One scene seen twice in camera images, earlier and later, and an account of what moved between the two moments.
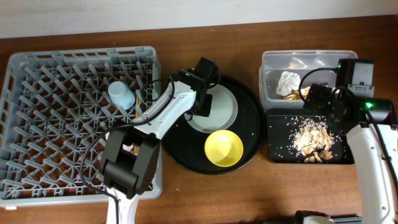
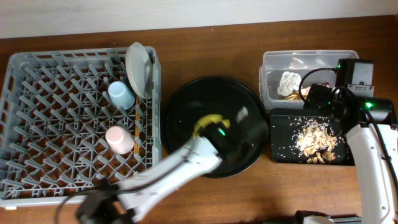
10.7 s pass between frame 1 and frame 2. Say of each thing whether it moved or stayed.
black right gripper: stayed
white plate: moved
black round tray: stayed
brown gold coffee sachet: stayed
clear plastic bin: stayed
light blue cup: stayed
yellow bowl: moved
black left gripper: moved
